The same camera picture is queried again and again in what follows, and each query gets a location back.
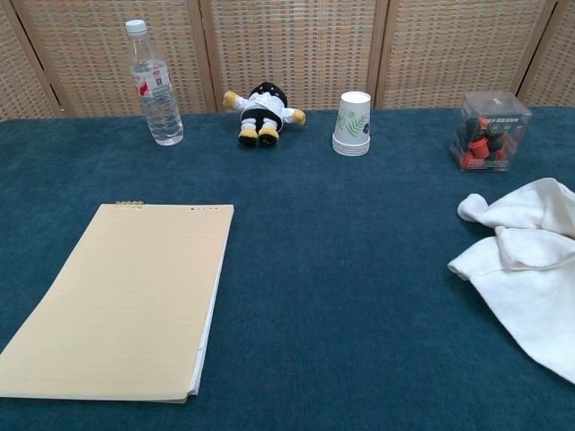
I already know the beige-covered notepad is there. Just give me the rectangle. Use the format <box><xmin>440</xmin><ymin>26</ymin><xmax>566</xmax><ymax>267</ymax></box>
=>
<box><xmin>0</xmin><ymin>199</ymin><xmax>235</xmax><ymax>405</ymax></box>

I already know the blue-green table cover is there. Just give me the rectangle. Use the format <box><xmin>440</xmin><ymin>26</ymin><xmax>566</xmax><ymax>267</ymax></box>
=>
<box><xmin>0</xmin><ymin>107</ymin><xmax>575</xmax><ymax>431</ymax></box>

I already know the black and white plush doll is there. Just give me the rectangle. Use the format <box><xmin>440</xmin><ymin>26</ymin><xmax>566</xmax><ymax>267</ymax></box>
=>
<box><xmin>223</xmin><ymin>82</ymin><xmax>306</xmax><ymax>148</ymax></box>

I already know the stack of paper cups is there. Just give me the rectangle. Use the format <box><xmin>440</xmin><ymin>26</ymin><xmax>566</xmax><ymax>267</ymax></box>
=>
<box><xmin>332</xmin><ymin>91</ymin><xmax>372</xmax><ymax>157</ymax></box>

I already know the woven rattan folding screen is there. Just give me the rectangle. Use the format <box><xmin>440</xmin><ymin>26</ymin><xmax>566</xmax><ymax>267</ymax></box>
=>
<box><xmin>0</xmin><ymin>0</ymin><xmax>575</xmax><ymax>122</ymax></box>

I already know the clear plastic water bottle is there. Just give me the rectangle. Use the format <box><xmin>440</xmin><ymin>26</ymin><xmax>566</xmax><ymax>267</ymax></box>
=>
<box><xmin>125</xmin><ymin>19</ymin><xmax>184</xmax><ymax>147</ymax></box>

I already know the clear box of red-black parts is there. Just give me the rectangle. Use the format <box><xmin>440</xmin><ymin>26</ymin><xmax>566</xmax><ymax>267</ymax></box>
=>
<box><xmin>447</xmin><ymin>91</ymin><xmax>534</xmax><ymax>173</ymax></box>

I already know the white cloth towel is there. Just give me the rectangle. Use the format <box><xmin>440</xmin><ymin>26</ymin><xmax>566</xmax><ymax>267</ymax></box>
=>
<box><xmin>447</xmin><ymin>177</ymin><xmax>575</xmax><ymax>386</ymax></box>

